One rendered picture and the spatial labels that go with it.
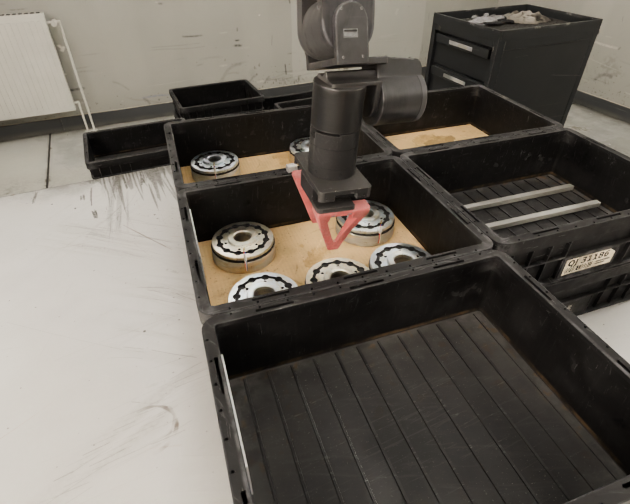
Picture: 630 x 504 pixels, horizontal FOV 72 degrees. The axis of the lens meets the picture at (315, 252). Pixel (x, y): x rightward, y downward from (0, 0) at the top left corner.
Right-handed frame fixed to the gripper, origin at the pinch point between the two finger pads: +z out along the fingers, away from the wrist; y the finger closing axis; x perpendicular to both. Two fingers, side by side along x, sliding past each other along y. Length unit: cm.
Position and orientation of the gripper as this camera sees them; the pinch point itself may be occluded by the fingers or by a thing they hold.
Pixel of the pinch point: (324, 230)
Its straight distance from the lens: 58.4
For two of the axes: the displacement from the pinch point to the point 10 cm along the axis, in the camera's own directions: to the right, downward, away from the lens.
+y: -3.2, -6.1, 7.3
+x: -9.4, 1.5, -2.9
